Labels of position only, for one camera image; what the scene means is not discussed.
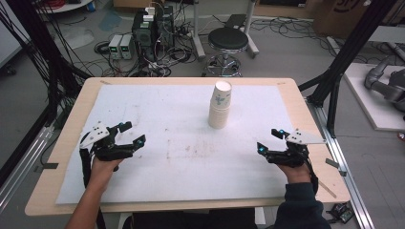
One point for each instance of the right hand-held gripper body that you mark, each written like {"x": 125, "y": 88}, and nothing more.
{"x": 291, "y": 157}

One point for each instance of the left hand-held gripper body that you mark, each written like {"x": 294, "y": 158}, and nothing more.
{"x": 108, "y": 151}

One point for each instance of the stack of paper cups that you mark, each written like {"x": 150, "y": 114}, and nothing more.
{"x": 219, "y": 108}

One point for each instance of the person's right hand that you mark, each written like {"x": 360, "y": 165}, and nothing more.
{"x": 297, "y": 175}

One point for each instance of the person's left hand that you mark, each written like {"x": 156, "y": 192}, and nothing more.
{"x": 102, "y": 173}

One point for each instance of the wooden table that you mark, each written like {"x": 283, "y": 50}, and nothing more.
{"x": 315, "y": 165}

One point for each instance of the white table mat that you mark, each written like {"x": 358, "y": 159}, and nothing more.
{"x": 178, "y": 165}

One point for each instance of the thin wooden stick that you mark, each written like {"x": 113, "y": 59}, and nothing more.
{"x": 328, "y": 189}

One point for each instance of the black electronic device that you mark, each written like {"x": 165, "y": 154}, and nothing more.
{"x": 341, "y": 212}

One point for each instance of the grey bench power supply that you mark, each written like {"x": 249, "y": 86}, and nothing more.
{"x": 115, "y": 47}
{"x": 126, "y": 47}

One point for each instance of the black computer tower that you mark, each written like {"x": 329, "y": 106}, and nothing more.
{"x": 165, "y": 27}
{"x": 144, "y": 35}

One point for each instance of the white base board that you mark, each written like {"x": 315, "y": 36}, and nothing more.
{"x": 372, "y": 108}

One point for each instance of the white stand leg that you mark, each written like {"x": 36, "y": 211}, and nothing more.
{"x": 198, "y": 35}
{"x": 251, "y": 35}

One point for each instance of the black round stool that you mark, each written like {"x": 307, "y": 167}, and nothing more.
{"x": 227, "y": 39}

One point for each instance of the black flat pad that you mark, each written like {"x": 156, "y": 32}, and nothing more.
{"x": 235, "y": 20}

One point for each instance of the blue tape roll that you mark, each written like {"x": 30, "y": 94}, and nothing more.
{"x": 91, "y": 6}

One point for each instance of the cardboard box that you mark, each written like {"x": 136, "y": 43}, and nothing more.
{"x": 340, "y": 16}

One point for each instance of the white round table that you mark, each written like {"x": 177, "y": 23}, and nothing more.
{"x": 63, "y": 4}

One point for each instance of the grey metal bracket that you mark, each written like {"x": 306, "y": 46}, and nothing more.
{"x": 334, "y": 164}

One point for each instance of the aluminium rail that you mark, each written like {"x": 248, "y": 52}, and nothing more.
{"x": 22, "y": 165}
{"x": 340, "y": 159}

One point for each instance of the black metal frame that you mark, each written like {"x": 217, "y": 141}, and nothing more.
{"x": 347, "y": 54}
{"x": 41, "y": 51}

